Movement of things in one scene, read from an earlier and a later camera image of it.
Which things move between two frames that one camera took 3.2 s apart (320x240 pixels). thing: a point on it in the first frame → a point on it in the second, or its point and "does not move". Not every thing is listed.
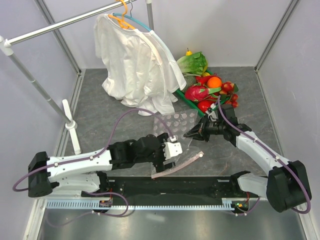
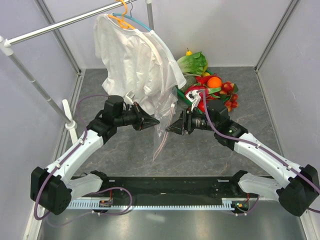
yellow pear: x=188 y=53 does not move
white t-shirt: x=140 y=70 does not move
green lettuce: x=195 y=64 does not move
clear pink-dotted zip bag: x=176 y=124 → x=165 y=108
